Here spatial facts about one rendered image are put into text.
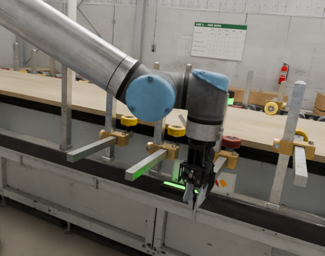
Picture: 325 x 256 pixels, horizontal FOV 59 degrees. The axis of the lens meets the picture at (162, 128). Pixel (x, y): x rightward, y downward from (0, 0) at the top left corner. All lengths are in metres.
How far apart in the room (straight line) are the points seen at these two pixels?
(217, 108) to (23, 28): 0.44
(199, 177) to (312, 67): 7.67
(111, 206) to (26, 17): 1.38
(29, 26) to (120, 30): 8.62
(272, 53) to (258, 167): 6.95
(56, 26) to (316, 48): 7.91
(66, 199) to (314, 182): 1.45
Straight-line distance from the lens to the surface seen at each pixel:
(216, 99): 0.68
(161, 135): 1.22
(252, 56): 8.20
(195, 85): 0.68
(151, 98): 0.53
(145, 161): 1.06
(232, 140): 1.21
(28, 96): 1.88
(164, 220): 1.65
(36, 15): 0.61
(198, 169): 0.72
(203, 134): 0.69
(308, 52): 8.28
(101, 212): 1.88
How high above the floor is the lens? 1.23
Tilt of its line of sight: 15 degrees down
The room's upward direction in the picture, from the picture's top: 6 degrees clockwise
